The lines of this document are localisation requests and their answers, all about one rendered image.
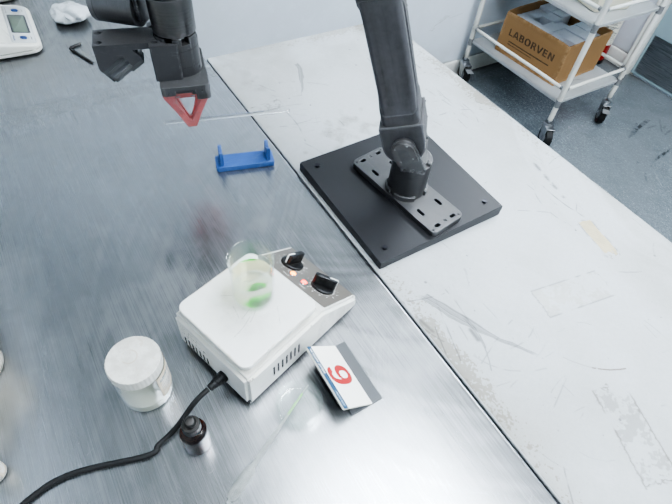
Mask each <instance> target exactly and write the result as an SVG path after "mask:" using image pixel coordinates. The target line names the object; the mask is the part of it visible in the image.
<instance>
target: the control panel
mask: <svg viewBox="0 0 672 504"><path fill-rule="evenodd" d="M292 252H297V251H296V250H294V249H293V248H290V249H286V250H282V251H278V252H275V256H276V259H275V264H274V268H275V269H276V270H277V271H278V272H280V273H281V274H282V275H283V276H285V277H286V278H287V279H288V280H290V281H291V282H292V283H293V284H295V285H296V286H297V287H298V288H300V289H301V290H302V291H303V292H305V293H306V294H307V295H308V296H310V297H311V298H312V299H313V300H315V301H316V302H317V303H318V304H320V305H321V306H322V307H324V308H325V307H327V306H330V305H332V304H334V303H336V302H338V301H340V300H343V299H345V298H347V297H349V296H351V295H353V294H352V293H351V292H349V291H348V290H347V289H345V288H344V287H343V286H341V285H340V284H339V283H338V284H337V286H336V288H335V289H334V292H333V293H332V294H331V295H325V294H322V293H319V292H318V291H316V290H315V289H314V288H313V287H312V285H311V282H312V280H313V278H314V276H315V274H316V272H319V273H322V274H325V275H327V274H326V273H324V272H323V271H322V270H320V269H319V268H318V267H317V266H315V265H314V264H313V263H311V262H310V261H309V260H307V259H306V258H305V257H303V260H302V263H303V266H304V267H303V269H302V270H300V271H295V270H291V269H289V268H287V267H286V266H284V265H283V264H282V262H281V259H282V257H283V256H287V254H288V253H292ZM291 271H294V272H295V273H296V275H292V274H291V273H290V272H291ZM327 276H328V275H327ZM301 280H305V281H306V282H307V284H304V283H302V282H301Z"/></svg>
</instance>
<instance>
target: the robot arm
mask: <svg viewBox="0 0 672 504"><path fill-rule="evenodd" d="M355 2H356V5H357V8H358V9H359V11H360V14H361V18H362V22H363V27H364V32H365V36H366V41H367V46H368V50H369V55H370V60H371V64H372V69H373V74H374V78H375V83H376V88H377V93H378V101H379V111H380V117H381V118H380V124H379V135H380V139H381V143H382V148H381V147H380V148H377V149H375V150H373V151H371V152H369V153H367V154H365V155H363V156H361V157H359V158H357V159H355V160H354V165H353V167H354V169H355V170H357V171H358V172H359V173H360V174H361V175H362V176H363V177H364V178H366V179H367V180H368V181H369V182H370V183H371V184H372V185H373V186H374V187H376V188H377V189H378V190H379V191H380V192H381V193H382V194H383V195H385V196H386V197H387V198H388V199H389V200H390V201H391V202H392V203H394V204H395V205H396V206H397V207H398V208H399V209H400V210H401V211H403V212H404V213H405V214H406V215H407V216H408V217H409V218H410V219H411V220H413V221H414V222H415V223H416V224H417V225H418V226H419V227H420V228H422V229H423V230H424V231H425V232H426V233H427V234H428V235H430V236H437V235H438V234H440V233H442V232H443V231H445V230H446V229H448V228H449V227H451V226H452V225H454V224H455V223H457V222H459V221H460V219H461V216H462V213H461V211H460V210H458V209H457V208H456V207H455V206H453V205H452V204H451V203H450V202H449V201H447V200H446V199H445V198H444V197H443V196H441V195H440V194H439V193H438V192H437V191H435V190H434V189H433V188H432V187H431V186H429V185H428V183H427V181H428V177H429V174H430V170H431V167H432V164H433V157H432V155H431V153H430V152H429V151H428V150H427V148H428V134H427V121H428V115H427V109H426V100H425V97H421V90H420V85H419V83H418V78H417V71H416V64H415V56H414V49H413V42H412V35H411V28H410V21H409V14H408V7H407V6H408V4H407V0H355ZM86 4H87V8H88V10H89V12H90V14H91V16H92V17H93V18H94V19H95V20H97V21H104V22H110V23H117V24H124V25H131V26H137V27H133V28H117V29H101V30H92V49H93V52H94V55H95V58H96V61H97V64H98V67H99V70H100V71H101V72H102V73H103V74H105V75H106V76H107V77H109V78H110V79H111V80H112V81H114V82H119V81H120V80H122V79H123V78H124V77H125V76H126V75H127V74H129V73H130V72H131V71H133V72H134V71H135V70H136V69H137V68H139V67H140V66H141V65H142V64H143V63H145V62H144V61H145V60H144V53H143V52H142V49H149V51H150V55H151V59H152V64H153V68H154V72H155V77H156V81H157V82H159V83H160V90H161V93H162V97H163V99H164V100H165V101H166V102H167V103H168V104H169V105H170V106H171V107H172V108H173V109H174V110H175V111H176V112H177V113H178V115H179V116H180V117H181V118H182V120H183V121H184V122H185V123H186V125H187V126H188V127H192V126H197V125H198V122H199V120H200V117H201V114H202V111H203V109H204V106H205V104H206V102H207V100H208V98H210V97H211V90H210V83H209V78H208V74H207V69H206V67H205V64H204V59H203V54H202V50H201V48H200V47H199V43H198V36H197V33H196V31H195V30H196V23H195V17H194V10H193V4H192V0H86ZM149 19H150V22H148V23H147V21H148V20H149ZM145 24H146V25H147V27H143V26H144V25H145ZM187 97H195V101H194V106H193V111H192V113H191V114H189V113H188V111H187V110H186V108H185V107H184V105H183V103H182V102H181V100H180V98H187Z"/></svg>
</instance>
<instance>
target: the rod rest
mask: <svg viewBox="0 0 672 504"><path fill-rule="evenodd" d="M217 148H218V155H217V156H215V163H216V168H217V172H226V171H234V170H242V169H250V168H258V167H266V166H273V165H274V157H273V154H272V151H271V150H270V147H269V146H268V140H264V150H261V151H252V152H243V153H235V154H226V155H223V153H222V149H221V145H217Z"/></svg>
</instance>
